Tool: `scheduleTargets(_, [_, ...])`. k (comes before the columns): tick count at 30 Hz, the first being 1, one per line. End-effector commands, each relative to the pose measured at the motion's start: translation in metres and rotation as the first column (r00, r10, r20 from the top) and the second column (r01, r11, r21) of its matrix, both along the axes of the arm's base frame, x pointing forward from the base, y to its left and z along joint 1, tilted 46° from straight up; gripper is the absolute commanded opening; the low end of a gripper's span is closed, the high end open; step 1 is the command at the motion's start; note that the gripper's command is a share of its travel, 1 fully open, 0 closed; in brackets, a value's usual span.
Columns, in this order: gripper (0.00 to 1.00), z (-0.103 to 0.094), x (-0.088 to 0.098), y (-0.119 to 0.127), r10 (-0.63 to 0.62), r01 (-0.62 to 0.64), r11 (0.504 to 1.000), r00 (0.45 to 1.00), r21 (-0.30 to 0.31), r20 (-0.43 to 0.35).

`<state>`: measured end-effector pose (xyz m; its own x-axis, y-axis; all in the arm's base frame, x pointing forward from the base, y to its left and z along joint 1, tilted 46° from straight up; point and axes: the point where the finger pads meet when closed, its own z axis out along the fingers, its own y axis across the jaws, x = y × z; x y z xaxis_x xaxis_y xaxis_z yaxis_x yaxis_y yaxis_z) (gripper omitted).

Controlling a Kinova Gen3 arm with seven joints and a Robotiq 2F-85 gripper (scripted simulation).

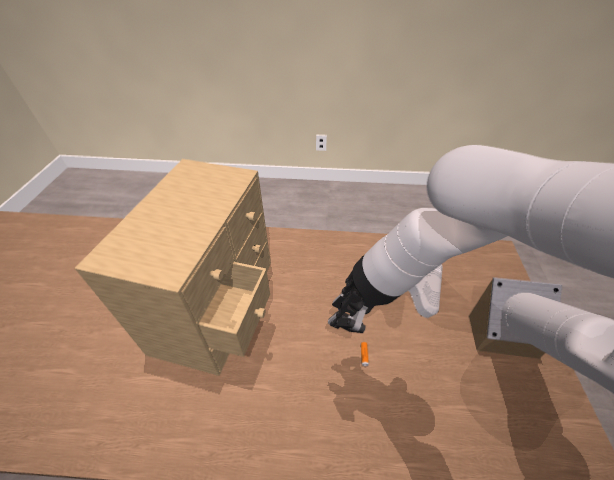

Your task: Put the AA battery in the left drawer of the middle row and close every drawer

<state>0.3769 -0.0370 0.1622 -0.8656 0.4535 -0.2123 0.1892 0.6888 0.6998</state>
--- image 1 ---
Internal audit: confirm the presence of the orange aa battery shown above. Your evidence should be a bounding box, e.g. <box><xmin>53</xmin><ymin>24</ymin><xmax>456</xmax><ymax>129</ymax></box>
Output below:
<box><xmin>361</xmin><ymin>342</ymin><xmax>369</xmax><ymax>366</ymax></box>

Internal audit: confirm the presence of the small wooden chest of drawers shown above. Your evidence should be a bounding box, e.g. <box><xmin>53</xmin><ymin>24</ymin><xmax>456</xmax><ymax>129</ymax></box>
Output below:
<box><xmin>75</xmin><ymin>159</ymin><xmax>271</xmax><ymax>376</ymax></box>

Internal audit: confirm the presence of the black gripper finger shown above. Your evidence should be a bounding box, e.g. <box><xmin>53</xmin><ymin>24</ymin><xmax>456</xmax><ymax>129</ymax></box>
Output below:
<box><xmin>332</xmin><ymin>272</ymin><xmax>354</xmax><ymax>309</ymax></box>
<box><xmin>328</xmin><ymin>288</ymin><xmax>368</xmax><ymax>333</ymax></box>

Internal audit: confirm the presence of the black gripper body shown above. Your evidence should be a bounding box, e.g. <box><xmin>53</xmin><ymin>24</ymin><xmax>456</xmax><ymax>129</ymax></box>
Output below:
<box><xmin>349</xmin><ymin>256</ymin><xmax>401</xmax><ymax>314</ymax></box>

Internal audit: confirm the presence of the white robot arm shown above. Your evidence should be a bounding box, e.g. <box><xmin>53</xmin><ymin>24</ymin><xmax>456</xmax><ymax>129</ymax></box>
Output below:
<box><xmin>362</xmin><ymin>145</ymin><xmax>614</xmax><ymax>394</ymax></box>

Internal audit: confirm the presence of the brown wooden drawer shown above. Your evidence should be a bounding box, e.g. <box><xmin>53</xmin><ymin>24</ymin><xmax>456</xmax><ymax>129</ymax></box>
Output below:
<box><xmin>198</xmin><ymin>262</ymin><xmax>270</xmax><ymax>357</ymax></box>
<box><xmin>254</xmin><ymin>243</ymin><xmax>270</xmax><ymax>270</ymax></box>
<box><xmin>236</xmin><ymin>214</ymin><xmax>266</xmax><ymax>266</ymax></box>
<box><xmin>227</xmin><ymin>179</ymin><xmax>262</xmax><ymax>255</ymax></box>
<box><xmin>211</xmin><ymin>349</ymin><xmax>229</xmax><ymax>371</ymax></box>
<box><xmin>181</xmin><ymin>227</ymin><xmax>233</xmax><ymax>322</ymax></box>

